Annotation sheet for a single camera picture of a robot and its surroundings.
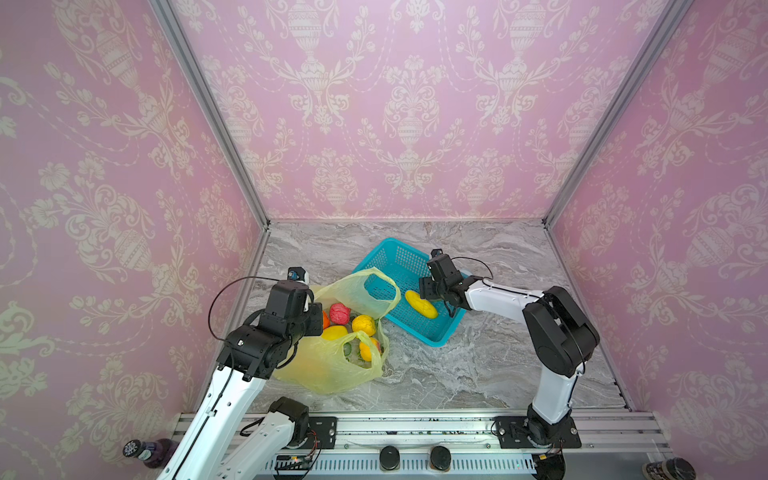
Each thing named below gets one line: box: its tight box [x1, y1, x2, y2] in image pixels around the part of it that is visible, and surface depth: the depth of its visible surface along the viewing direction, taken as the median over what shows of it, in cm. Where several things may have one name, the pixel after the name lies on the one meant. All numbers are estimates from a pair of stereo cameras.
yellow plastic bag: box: [273, 267, 401, 394], surface depth 79 cm
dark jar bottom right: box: [642, 457, 697, 480], surface depth 64 cm
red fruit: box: [329, 302, 351, 325], surface depth 91 cm
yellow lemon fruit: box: [352, 314, 377, 337], surface depth 89 cm
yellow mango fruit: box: [405, 290, 438, 319], surface depth 94 cm
